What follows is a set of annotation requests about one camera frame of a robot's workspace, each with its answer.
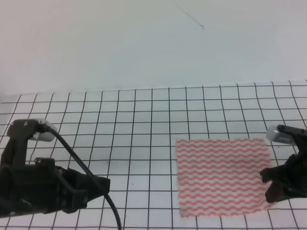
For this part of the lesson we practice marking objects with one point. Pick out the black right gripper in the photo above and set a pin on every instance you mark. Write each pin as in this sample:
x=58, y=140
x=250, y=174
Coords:
x=290, y=180

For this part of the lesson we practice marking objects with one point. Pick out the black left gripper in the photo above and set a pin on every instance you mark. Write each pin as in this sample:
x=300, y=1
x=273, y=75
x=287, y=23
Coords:
x=41, y=187

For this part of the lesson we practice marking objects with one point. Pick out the pink wavy striped towel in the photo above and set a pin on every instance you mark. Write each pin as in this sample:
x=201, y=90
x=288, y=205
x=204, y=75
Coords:
x=217, y=177

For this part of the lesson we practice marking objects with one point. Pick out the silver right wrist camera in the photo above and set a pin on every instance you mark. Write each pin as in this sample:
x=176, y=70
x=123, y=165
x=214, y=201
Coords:
x=281, y=134

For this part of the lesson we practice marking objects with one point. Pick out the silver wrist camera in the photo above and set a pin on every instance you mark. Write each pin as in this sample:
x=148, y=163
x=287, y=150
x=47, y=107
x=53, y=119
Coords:
x=281, y=134
x=42, y=134

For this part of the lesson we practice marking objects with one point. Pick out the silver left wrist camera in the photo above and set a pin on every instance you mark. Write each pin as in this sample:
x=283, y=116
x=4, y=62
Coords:
x=42, y=134

